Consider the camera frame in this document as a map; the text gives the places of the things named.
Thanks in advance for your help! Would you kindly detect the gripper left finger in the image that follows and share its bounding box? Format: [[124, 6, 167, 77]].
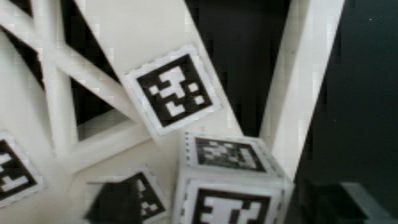
[[85, 183, 142, 224]]

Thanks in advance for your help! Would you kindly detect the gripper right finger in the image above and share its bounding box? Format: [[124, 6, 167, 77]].
[[300, 181, 394, 224]]

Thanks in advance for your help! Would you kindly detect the white tagged cube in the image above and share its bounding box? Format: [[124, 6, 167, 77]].
[[172, 132, 295, 224]]

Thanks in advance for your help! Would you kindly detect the white chair back frame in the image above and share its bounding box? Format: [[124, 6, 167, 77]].
[[0, 0, 241, 224]]

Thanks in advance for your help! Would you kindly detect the white U-shaped fence frame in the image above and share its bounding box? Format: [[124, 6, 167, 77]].
[[259, 0, 345, 178]]

